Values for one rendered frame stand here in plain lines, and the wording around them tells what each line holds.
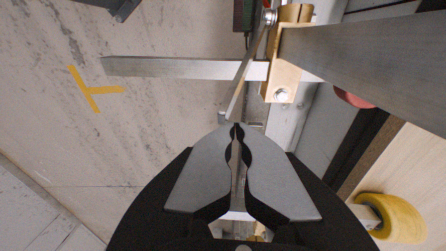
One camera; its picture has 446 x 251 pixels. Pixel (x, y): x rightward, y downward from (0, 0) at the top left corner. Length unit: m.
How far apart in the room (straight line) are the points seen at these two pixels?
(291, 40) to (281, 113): 0.40
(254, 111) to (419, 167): 0.34
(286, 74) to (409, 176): 0.32
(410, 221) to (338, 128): 0.20
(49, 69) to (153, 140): 0.92
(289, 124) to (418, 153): 0.32
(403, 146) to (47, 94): 2.07
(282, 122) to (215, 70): 0.40
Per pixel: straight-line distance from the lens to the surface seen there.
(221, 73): 0.26
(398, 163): 0.43
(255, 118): 0.48
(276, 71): 0.26
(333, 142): 0.50
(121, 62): 0.32
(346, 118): 0.47
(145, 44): 1.27
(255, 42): 0.18
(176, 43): 1.18
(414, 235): 0.45
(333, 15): 0.56
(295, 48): 0.19
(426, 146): 0.42
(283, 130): 0.62
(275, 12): 0.27
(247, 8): 0.42
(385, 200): 0.43
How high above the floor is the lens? 1.11
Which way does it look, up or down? 58 degrees down
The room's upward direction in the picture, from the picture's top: 174 degrees counter-clockwise
